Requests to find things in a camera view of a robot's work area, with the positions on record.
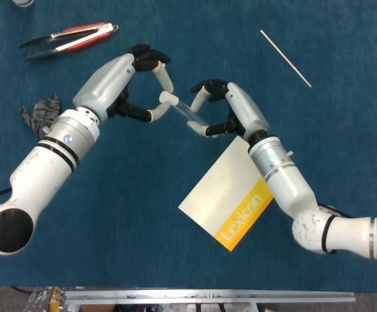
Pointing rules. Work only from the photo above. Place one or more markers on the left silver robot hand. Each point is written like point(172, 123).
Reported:
point(107, 84)

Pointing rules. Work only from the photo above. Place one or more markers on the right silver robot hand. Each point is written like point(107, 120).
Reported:
point(247, 110)

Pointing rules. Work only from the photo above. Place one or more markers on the white test tube cap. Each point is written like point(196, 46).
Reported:
point(167, 97)

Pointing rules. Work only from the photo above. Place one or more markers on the clear glass test tube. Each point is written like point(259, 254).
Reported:
point(185, 110)

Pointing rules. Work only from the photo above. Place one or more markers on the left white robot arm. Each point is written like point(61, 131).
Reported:
point(45, 169)

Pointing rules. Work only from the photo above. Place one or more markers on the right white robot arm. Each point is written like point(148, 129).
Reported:
point(286, 185)

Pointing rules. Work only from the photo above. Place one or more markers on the red steel kitchen tongs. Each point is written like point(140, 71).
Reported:
point(78, 42)

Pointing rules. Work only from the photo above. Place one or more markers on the thin metal rod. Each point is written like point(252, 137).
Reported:
point(286, 58)

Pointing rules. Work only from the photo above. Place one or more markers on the grey knit work glove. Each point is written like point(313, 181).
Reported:
point(42, 112)

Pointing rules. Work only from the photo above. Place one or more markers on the white orange Lexicon book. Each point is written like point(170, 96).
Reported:
point(221, 201)

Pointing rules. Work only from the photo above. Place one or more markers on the blue carpet table cover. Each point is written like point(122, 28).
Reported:
point(126, 195)

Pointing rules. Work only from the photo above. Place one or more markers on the crinkled clear plastic bag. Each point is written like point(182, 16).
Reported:
point(45, 300)

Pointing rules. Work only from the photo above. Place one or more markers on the aluminium frame rail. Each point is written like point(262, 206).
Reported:
point(208, 296)

